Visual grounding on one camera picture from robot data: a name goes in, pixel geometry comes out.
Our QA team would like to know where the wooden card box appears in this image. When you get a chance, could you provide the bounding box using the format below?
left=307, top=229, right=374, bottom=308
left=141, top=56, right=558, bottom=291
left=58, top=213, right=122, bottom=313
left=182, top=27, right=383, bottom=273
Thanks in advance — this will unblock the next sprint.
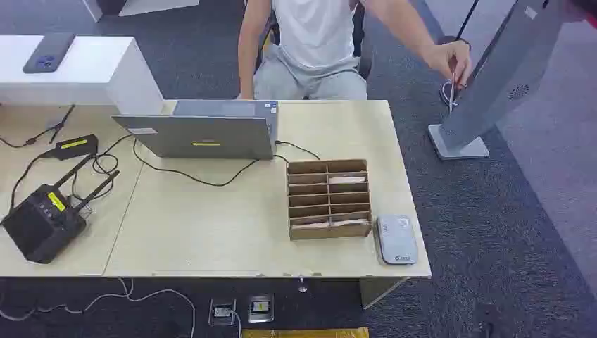
left=285, top=158, right=373, bottom=241

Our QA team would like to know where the grey laptop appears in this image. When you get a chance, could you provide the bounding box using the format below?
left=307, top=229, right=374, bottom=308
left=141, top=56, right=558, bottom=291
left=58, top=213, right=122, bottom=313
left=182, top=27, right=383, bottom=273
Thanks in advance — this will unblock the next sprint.
left=111, top=99, right=279, bottom=161

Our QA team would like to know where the person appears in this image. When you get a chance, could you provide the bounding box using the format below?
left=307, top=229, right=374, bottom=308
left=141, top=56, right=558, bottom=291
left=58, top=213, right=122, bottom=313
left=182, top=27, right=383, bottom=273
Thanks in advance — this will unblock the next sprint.
left=237, top=0, right=473, bottom=101

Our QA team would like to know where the floor power socket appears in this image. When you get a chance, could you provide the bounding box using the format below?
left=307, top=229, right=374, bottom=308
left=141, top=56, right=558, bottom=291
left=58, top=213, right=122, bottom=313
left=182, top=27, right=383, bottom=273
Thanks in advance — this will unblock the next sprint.
left=208, top=298, right=237, bottom=327
left=247, top=294, right=275, bottom=324

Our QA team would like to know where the yellow floor tape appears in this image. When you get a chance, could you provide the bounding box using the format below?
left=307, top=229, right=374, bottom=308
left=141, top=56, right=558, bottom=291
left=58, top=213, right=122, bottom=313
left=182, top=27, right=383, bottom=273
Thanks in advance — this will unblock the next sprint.
left=241, top=327, right=370, bottom=338

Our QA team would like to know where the person's hand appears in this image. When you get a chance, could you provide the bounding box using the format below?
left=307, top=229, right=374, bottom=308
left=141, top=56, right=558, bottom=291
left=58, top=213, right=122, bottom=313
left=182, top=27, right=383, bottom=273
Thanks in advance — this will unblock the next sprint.
left=423, top=40, right=473, bottom=90

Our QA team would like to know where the grey kiosk stand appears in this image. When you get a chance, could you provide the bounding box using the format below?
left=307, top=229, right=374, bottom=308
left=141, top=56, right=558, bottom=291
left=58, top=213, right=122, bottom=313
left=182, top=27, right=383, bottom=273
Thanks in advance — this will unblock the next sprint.
left=428, top=0, right=575, bottom=161

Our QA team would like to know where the black power adapter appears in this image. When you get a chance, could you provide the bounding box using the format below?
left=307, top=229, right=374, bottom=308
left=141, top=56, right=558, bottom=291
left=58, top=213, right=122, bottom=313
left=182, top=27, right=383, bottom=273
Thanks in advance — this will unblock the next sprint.
left=45, top=134, right=99, bottom=161

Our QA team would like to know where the white side table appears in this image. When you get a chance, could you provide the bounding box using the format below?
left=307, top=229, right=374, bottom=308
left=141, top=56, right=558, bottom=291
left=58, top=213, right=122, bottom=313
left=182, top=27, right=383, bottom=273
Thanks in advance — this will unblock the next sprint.
left=0, top=35, right=165, bottom=115

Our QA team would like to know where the black router with antennas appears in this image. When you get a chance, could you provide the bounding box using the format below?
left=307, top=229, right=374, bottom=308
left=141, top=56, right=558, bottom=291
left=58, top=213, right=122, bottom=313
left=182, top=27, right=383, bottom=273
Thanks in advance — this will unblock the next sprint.
left=1, top=154, right=121, bottom=265

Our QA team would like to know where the dark smartphone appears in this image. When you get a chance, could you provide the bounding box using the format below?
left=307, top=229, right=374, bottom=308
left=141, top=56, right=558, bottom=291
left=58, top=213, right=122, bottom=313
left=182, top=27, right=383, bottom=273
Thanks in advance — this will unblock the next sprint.
left=22, top=32, right=77, bottom=75

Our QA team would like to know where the black laptop cable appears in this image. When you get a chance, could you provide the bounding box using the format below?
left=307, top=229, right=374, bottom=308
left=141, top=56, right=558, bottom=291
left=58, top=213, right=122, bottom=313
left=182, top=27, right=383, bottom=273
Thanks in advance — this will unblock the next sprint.
left=132, top=139, right=321, bottom=188

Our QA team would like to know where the white floor cable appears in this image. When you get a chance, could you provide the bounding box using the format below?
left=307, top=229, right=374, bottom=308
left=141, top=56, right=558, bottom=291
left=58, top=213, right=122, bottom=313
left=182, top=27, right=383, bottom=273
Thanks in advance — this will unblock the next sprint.
left=0, top=277, right=197, bottom=338

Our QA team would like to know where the black adapter cable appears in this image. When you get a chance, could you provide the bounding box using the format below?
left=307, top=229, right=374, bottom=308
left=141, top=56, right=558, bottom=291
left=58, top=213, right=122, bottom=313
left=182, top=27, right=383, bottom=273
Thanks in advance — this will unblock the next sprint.
left=0, top=104, right=120, bottom=212

